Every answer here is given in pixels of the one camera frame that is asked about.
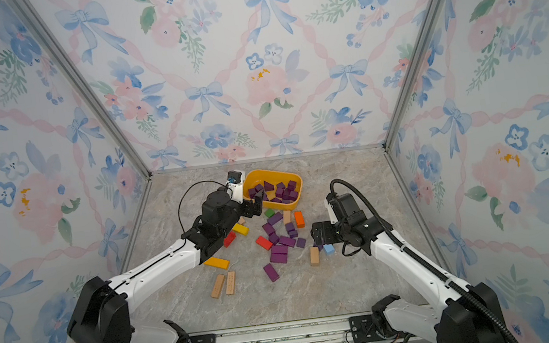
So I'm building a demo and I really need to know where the purple long brick top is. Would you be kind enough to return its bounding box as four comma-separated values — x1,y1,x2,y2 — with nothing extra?
268,212,284,225

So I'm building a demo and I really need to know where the purple long brick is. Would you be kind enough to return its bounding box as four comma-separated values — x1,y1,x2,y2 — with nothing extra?
263,264,280,282
268,212,284,225

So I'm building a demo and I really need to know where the purple large block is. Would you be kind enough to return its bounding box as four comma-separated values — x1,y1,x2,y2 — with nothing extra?
270,245,289,264

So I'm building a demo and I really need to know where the purple long brick bottom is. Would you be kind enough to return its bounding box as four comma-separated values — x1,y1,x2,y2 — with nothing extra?
263,264,280,282

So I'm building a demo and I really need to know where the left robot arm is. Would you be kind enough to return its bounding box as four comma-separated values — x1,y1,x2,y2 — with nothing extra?
67,186,264,343

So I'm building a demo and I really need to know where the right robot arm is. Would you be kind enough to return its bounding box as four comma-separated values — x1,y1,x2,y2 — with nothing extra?
312,193,518,343

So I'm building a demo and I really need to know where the yellow plastic storage bin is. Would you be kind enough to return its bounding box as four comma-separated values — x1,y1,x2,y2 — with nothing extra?
243,169,303,211

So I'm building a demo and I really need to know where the green small brick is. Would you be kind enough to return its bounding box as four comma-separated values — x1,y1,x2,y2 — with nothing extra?
264,209,276,218

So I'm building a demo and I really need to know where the light blue cube brick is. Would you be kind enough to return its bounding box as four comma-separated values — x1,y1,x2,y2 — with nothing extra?
323,244,336,255

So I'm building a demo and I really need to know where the natural wood brick right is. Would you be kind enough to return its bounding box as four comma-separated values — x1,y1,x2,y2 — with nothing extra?
309,247,321,267

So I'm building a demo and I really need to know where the yellow long brick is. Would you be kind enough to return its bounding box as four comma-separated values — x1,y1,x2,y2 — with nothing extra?
232,223,249,236

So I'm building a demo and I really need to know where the orange brick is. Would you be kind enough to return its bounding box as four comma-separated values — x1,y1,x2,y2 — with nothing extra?
293,211,306,228

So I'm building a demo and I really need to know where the red bridge brick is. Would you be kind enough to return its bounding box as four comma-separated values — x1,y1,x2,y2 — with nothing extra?
223,231,236,248

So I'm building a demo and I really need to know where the natural wood brick top centre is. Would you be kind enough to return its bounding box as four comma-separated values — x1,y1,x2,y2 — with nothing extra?
283,210,292,224

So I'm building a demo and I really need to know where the red flat brick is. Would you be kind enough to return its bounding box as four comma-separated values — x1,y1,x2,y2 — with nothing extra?
256,236,273,250

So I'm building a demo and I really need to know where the purple brick centre slanted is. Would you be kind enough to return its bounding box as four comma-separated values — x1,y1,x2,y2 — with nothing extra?
278,236,297,248

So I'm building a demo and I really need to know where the orange-yellow brick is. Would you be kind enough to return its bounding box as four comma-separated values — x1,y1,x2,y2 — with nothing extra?
204,257,230,270

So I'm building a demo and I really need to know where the natural wood long brick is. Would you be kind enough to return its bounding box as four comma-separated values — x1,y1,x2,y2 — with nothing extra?
226,271,236,295
210,274,226,299

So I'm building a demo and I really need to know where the natural wood long brick left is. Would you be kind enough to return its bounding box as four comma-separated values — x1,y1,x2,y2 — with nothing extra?
210,274,226,299

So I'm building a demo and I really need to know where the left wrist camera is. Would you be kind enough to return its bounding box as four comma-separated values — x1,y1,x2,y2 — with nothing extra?
227,170,246,204

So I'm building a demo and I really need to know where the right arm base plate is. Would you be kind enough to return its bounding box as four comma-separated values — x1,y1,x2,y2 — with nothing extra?
348,314,394,343

